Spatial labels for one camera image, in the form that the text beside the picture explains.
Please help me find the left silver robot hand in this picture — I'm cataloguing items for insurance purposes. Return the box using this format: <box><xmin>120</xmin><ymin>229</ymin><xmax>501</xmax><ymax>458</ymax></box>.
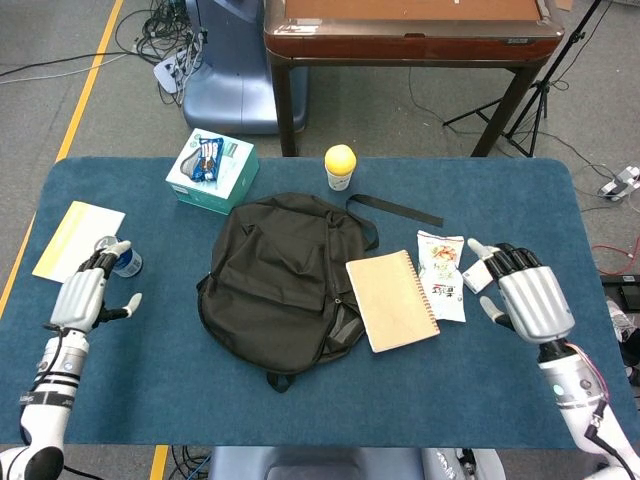
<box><xmin>49</xmin><ymin>240</ymin><xmax>144</xmax><ymax>334</ymax></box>

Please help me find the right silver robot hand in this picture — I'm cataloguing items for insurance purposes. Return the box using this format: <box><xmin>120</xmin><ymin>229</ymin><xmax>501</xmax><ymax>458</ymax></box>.
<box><xmin>467</xmin><ymin>237</ymin><xmax>576</xmax><ymax>346</ymax></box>

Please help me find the tan spiral notebook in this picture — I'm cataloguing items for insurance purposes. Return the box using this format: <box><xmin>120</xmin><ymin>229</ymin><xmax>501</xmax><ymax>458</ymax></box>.
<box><xmin>345</xmin><ymin>249</ymin><xmax>442</xmax><ymax>354</ymax></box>

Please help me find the black fabric backpack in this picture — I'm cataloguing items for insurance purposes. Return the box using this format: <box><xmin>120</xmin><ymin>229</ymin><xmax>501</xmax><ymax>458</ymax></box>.
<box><xmin>196</xmin><ymin>193</ymin><xmax>445</xmax><ymax>395</ymax></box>

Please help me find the blue purple robot base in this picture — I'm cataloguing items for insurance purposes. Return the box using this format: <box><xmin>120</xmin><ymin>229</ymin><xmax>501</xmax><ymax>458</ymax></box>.
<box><xmin>182</xmin><ymin>0</ymin><xmax>309</xmax><ymax>135</ymax></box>

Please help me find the white snack bag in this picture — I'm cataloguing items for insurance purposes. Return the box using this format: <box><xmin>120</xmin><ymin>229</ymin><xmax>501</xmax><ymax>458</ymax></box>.
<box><xmin>416</xmin><ymin>229</ymin><xmax>467</xmax><ymax>324</ymax></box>

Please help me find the blue white drink can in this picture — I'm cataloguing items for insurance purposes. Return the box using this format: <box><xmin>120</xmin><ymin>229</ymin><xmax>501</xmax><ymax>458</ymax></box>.
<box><xmin>94</xmin><ymin>237</ymin><xmax>144</xmax><ymax>279</ymax></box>

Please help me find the small white box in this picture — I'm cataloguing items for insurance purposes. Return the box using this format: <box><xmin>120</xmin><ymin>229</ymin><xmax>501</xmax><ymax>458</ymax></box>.
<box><xmin>461</xmin><ymin>262</ymin><xmax>496</xmax><ymax>295</ymax></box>

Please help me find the white yellow booklet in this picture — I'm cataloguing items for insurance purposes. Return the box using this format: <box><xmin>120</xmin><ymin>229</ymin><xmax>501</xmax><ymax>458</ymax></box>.
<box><xmin>31</xmin><ymin>200</ymin><xmax>127</xmax><ymax>284</ymax></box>

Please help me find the black flat device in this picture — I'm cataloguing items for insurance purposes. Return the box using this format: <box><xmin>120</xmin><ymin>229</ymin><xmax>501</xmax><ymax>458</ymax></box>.
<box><xmin>599</xmin><ymin>273</ymin><xmax>640</xmax><ymax>301</ymax></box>

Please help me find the blue felt table mat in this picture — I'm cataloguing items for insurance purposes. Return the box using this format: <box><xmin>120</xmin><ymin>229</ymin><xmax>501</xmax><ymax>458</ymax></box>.
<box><xmin>0</xmin><ymin>157</ymin><xmax>627</xmax><ymax>450</ymax></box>

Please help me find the white power strip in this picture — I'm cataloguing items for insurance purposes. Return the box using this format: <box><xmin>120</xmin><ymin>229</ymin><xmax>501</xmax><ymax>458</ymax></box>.
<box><xmin>598</xmin><ymin>167</ymin><xmax>640</xmax><ymax>201</ymax></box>
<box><xmin>152</xmin><ymin>54</ymin><xmax>189</xmax><ymax>94</ymax></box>

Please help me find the teal cardboard box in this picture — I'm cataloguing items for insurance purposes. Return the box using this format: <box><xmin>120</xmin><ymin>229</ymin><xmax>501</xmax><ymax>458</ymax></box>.
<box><xmin>164</xmin><ymin>128</ymin><xmax>260</xmax><ymax>216</ymax></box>

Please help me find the blue cookie packet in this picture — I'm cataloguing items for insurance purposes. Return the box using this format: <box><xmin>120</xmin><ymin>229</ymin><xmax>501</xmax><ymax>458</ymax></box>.
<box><xmin>178</xmin><ymin>137</ymin><xmax>224</xmax><ymax>183</ymax></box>

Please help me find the black tripod stand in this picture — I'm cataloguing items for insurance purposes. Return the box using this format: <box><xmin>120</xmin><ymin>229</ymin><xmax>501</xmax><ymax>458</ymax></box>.
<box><xmin>442</xmin><ymin>0</ymin><xmax>604</xmax><ymax>159</ymax></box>

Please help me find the white paper cup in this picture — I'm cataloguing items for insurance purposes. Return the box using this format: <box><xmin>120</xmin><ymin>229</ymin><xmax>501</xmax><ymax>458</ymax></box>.
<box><xmin>324</xmin><ymin>167</ymin><xmax>356</xmax><ymax>192</ymax></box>

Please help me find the blue grey robot torso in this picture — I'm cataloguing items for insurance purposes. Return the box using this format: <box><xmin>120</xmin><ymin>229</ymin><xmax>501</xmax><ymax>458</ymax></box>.
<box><xmin>207</xmin><ymin>446</ymin><xmax>506</xmax><ymax>480</ymax></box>

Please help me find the brown mahjong table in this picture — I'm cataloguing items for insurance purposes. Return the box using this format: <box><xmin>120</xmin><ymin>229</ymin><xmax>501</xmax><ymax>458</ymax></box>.
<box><xmin>263</xmin><ymin>0</ymin><xmax>565</xmax><ymax>159</ymax></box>

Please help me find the red cable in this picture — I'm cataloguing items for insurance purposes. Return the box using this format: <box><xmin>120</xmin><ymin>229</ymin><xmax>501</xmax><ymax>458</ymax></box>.
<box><xmin>592</xmin><ymin>243</ymin><xmax>640</xmax><ymax>276</ymax></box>

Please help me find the black cable bundle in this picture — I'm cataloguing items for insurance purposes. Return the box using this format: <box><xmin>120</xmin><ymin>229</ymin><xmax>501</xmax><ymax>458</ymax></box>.
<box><xmin>114</xmin><ymin>0</ymin><xmax>209</xmax><ymax>106</ymax></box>

